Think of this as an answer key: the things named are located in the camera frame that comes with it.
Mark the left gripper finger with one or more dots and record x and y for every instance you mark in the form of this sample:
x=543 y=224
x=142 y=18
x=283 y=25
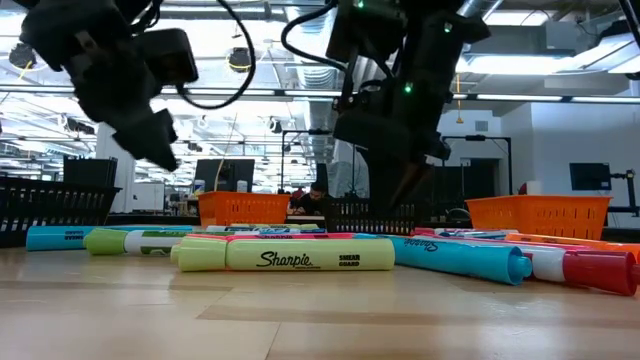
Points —
x=150 y=142

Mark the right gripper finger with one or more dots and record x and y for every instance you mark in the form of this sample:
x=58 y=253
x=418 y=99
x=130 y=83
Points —
x=382 y=180

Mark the black plastic basket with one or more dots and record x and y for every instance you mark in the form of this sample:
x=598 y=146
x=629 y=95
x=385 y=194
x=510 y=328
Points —
x=50 y=205
x=350 y=217

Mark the thin blue marker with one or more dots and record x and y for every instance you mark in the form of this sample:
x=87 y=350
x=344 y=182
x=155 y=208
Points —
x=300 y=231

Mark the turquoise Sharpie highlighter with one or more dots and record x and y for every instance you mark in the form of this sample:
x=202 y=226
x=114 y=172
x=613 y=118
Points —
x=450 y=257
x=50 y=237

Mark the blue and white marker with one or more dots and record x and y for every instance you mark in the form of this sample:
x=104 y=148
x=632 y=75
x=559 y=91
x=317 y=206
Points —
x=475 y=232

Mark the thick green Expo marker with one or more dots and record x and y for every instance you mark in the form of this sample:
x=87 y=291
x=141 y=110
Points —
x=105 y=241

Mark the light green Sharpie highlighter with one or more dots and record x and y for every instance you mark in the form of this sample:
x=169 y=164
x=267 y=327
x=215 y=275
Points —
x=300 y=255
x=280 y=226

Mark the orange plastic basket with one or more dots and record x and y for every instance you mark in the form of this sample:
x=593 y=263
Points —
x=240 y=210
x=540 y=215

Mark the slim pink highlighter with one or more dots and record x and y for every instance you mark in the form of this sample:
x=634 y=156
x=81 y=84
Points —
x=550 y=245

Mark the orange highlighter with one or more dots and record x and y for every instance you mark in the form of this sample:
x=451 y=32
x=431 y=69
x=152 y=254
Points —
x=600 y=245

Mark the white marker with red cap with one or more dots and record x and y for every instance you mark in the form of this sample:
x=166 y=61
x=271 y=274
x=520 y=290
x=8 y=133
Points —
x=600 y=270

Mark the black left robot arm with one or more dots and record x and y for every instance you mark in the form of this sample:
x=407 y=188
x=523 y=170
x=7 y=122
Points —
x=60 y=30

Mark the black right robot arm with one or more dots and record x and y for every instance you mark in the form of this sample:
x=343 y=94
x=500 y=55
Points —
x=435 y=60

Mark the white column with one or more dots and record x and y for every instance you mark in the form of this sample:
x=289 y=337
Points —
x=127 y=195

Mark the white canister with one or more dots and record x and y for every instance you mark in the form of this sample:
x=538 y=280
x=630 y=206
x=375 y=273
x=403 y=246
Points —
x=199 y=187

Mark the black computer monitor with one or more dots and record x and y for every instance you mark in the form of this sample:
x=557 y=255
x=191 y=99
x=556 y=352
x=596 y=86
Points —
x=210 y=175

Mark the orange hanging cone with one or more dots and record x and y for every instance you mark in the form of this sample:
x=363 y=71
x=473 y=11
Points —
x=459 y=120

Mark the person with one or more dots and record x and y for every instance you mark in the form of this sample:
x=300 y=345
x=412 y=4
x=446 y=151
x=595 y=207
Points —
x=314 y=202

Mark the black partition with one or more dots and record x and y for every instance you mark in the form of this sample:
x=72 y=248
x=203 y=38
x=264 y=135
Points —
x=465 y=185

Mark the white cup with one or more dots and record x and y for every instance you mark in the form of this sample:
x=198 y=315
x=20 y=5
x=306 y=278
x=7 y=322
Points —
x=242 y=186

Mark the long ceiling light strip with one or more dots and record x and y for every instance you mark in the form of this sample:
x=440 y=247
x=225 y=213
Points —
x=520 y=97

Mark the bright ceiling light panel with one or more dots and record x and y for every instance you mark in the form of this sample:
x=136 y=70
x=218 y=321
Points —
x=525 y=64

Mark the white roll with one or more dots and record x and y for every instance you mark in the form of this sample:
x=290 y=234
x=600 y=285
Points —
x=534 y=188

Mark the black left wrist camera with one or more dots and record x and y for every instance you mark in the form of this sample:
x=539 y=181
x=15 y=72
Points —
x=167 y=55

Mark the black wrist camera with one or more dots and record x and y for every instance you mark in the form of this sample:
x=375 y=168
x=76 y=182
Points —
x=365 y=30
x=167 y=55

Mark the black gantry frame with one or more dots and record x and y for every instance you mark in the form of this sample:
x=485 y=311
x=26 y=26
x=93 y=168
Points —
x=475 y=137
x=307 y=132

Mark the silver ventilation duct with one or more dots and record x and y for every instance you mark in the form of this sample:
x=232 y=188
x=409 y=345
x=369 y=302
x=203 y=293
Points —
x=317 y=77

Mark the black ceiling camera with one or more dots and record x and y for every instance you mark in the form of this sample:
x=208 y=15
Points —
x=239 y=60
x=22 y=55

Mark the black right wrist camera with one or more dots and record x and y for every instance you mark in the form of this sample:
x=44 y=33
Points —
x=365 y=30

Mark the black wall monitor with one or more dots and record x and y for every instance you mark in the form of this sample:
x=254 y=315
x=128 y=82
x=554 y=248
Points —
x=590 y=176

